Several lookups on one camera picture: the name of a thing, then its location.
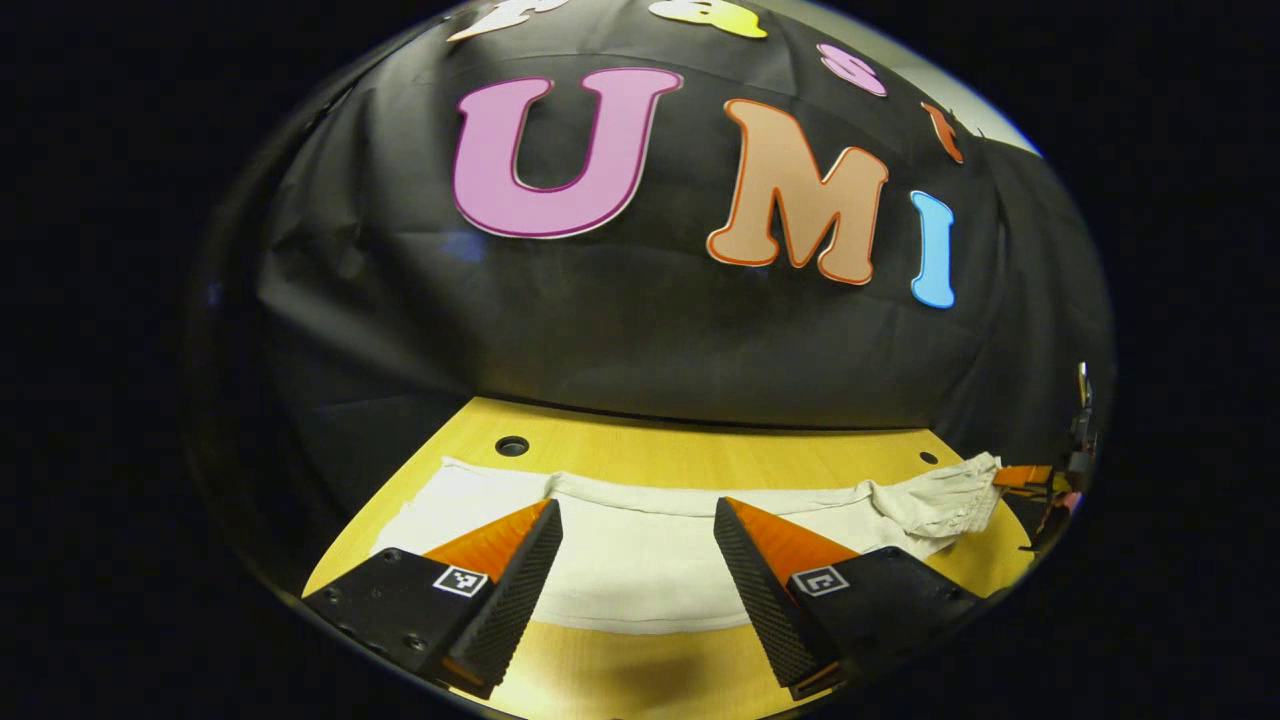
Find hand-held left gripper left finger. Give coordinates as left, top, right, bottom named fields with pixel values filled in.
left=302, top=498, right=564, bottom=701

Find white jeans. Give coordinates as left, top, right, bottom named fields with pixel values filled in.
left=370, top=452, right=1004, bottom=636

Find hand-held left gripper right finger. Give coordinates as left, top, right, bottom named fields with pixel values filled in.
left=713, top=497, right=986, bottom=703

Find black backdrop cloth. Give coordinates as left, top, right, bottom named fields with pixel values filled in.
left=185, top=0, right=1116, bottom=521

